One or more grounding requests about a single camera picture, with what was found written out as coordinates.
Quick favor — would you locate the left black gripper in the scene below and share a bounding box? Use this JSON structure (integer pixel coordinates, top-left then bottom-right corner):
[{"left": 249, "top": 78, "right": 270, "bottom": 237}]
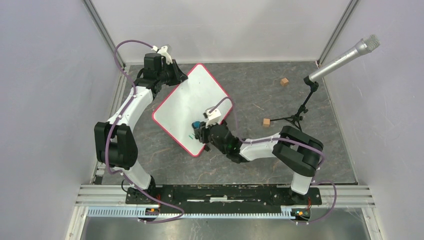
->
[{"left": 157, "top": 59, "right": 189, "bottom": 87}]

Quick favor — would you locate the blue whiteboard eraser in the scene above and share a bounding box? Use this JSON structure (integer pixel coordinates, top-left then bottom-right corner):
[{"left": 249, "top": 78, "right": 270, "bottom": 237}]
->
[{"left": 191, "top": 121, "right": 202, "bottom": 130}]

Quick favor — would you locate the pink framed whiteboard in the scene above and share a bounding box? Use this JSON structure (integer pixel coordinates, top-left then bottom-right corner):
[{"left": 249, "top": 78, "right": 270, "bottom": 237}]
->
[{"left": 152, "top": 63, "right": 228, "bottom": 157}]

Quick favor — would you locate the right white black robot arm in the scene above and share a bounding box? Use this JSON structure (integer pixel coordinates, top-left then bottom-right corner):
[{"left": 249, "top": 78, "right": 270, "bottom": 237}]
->
[{"left": 192, "top": 121, "right": 325, "bottom": 204}]

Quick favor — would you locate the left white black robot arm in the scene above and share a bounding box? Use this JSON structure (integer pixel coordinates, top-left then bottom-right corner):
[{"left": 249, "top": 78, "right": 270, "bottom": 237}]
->
[{"left": 94, "top": 53, "right": 188, "bottom": 204}]

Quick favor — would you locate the near wooden cube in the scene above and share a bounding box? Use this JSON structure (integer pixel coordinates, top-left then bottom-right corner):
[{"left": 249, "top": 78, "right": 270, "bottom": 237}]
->
[{"left": 262, "top": 118, "right": 271, "bottom": 128}]

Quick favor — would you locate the wooden cube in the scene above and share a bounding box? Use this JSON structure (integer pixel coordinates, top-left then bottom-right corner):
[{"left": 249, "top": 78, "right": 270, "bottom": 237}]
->
[
  {"left": 262, "top": 118, "right": 271, "bottom": 128},
  {"left": 280, "top": 78, "right": 290, "bottom": 87}
]

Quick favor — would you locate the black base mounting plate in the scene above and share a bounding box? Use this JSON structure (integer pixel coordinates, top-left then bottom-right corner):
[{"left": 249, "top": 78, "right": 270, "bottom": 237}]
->
[{"left": 125, "top": 184, "right": 323, "bottom": 216}]

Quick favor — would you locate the far wooden cube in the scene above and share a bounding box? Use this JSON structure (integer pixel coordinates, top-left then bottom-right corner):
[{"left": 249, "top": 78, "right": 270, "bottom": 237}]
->
[{"left": 280, "top": 78, "right": 290, "bottom": 87}]

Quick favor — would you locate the black microphone tripod stand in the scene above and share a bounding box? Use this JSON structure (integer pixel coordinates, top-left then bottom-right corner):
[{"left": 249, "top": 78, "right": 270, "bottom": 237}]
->
[{"left": 270, "top": 76, "right": 319, "bottom": 132}]

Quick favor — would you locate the silver microphone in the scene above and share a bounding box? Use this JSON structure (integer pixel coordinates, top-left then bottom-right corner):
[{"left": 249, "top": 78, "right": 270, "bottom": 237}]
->
[{"left": 303, "top": 34, "right": 381, "bottom": 86}]

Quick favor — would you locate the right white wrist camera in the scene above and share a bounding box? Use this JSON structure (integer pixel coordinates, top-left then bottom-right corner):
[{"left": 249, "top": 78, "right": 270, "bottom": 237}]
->
[{"left": 203, "top": 107, "right": 222, "bottom": 128}]

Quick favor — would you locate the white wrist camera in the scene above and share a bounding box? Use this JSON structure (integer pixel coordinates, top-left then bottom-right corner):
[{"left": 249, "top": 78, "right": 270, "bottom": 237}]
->
[
  {"left": 203, "top": 107, "right": 222, "bottom": 128},
  {"left": 151, "top": 45, "right": 173, "bottom": 65}
]

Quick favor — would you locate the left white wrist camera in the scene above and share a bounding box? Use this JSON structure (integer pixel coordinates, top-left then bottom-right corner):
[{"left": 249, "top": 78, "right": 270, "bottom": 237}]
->
[{"left": 151, "top": 45, "right": 173, "bottom": 65}]

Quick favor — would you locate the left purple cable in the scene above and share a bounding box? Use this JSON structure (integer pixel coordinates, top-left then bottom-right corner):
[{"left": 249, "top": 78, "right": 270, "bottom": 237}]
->
[{"left": 104, "top": 39, "right": 185, "bottom": 224}]

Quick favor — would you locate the purple cable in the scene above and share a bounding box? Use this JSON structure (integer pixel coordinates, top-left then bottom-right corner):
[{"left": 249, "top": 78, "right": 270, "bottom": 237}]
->
[
  {"left": 207, "top": 96, "right": 338, "bottom": 225},
  {"left": 104, "top": 39, "right": 185, "bottom": 224}
]

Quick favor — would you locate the aluminium cable duct rail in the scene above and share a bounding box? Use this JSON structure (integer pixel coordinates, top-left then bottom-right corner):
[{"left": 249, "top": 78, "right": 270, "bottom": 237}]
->
[{"left": 87, "top": 206, "right": 310, "bottom": 220}]

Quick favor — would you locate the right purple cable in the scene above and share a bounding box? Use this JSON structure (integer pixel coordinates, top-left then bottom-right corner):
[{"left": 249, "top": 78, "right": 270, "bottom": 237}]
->
[{"left": 207, "top": 96, "right": 338, "bottom": 225}]

